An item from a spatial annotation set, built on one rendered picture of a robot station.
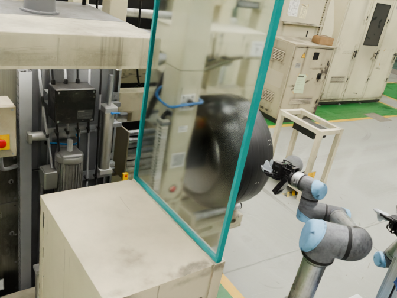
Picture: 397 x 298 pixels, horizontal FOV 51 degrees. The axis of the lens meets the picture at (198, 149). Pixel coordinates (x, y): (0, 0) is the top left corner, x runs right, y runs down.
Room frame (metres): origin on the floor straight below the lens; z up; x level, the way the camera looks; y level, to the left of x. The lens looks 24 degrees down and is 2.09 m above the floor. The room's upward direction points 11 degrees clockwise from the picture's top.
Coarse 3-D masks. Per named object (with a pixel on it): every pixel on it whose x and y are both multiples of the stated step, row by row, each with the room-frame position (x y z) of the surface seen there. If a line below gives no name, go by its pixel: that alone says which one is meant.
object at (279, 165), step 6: (276, 162) 1.74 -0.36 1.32; (282, 162) 1.76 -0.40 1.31; (288, 162) 1.76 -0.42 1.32; (276, 168) 1.73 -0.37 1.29; (282, 168) 1.71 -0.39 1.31; (288, 168) 1.72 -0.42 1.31; (294, 168) 1.68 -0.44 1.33; (276, 174) 1.72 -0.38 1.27; (282, 174) 1.71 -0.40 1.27; (288, 174) 1.69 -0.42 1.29; (288, 180) 1.66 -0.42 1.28
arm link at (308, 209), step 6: (300, 198) 1.60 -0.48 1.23; (300, 204) 1.58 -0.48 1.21; (306, 204) 1.56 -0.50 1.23; (312, 204) 1.56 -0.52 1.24; (318, 204) 1.58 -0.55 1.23; (324, 204) 1.59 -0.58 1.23; (300, 210) 1.56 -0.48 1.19; (306, 210) 1.55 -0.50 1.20; (312, 210) 1.55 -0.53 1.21; (318, 210) 1.55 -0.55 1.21; (324, 210) 1.55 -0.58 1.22; (300, 216) 1.55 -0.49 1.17; (306, 216) 1.54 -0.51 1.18; (312, 216) 1.55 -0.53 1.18; (318, 216) 1.55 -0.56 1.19
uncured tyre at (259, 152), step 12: (264, 120) 1.98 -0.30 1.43; (252, 132) 1.87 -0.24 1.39; (264, 132) 1.91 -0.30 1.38; (252, 144) 1.83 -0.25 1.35; (264, 144) 1.88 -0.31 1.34; (252, 156) 1.81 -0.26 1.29; (264, 156) 1.86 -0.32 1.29; (252, 168) 1.80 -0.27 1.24; (252, 180) 1.81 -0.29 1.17; (264, 180) 1.87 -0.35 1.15; (240, 192) 1.79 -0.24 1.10; (252, 192) 1.85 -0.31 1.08
